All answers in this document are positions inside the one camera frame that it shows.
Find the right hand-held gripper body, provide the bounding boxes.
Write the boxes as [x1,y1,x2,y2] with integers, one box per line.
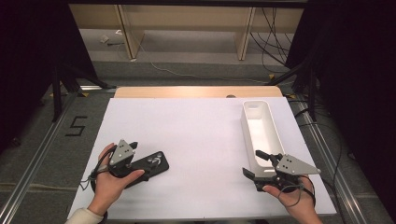
[253,153,322,193]

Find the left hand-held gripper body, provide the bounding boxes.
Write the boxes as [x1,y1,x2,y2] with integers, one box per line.
[107,138,140,179]

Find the black phone case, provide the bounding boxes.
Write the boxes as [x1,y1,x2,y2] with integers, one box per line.
[123,150,171,189]

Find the white plastic bin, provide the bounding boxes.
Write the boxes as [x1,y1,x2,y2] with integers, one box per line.
[241,100,286,179]

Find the person's right hand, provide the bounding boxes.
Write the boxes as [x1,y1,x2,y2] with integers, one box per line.
[262,175,323,224]

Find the person's left hand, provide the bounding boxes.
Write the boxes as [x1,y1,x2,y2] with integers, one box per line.
[88,143,146,217]

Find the white table cover board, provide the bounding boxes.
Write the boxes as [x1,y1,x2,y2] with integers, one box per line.
[66,96,338,221]

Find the black metal stand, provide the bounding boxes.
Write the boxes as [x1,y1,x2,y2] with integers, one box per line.
[50,63,118,123]
[264,49,318,122]

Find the wooden table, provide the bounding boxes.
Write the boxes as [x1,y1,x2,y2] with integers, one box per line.
[113,86,284,99]

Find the black curtain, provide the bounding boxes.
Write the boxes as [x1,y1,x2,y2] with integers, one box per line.
[0,0,98,153]
[284,0,396,213]

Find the wooden shelf unit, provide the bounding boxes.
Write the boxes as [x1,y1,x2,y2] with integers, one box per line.
[68,4,304,62]

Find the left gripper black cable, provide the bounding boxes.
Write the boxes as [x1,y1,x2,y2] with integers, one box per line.
[78,144,118,224]

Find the aluminium floor rail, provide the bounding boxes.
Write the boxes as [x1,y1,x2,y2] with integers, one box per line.
[0,90,78,224]
[295,99,365,224]

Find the thin black floor cable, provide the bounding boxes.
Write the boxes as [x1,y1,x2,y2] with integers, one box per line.
[293,106,344,224]

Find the white floor cable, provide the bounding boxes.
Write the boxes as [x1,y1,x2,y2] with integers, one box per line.
[136,40,269,85]

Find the hanging black cables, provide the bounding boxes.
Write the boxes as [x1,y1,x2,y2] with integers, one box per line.
[249,7,293,74]

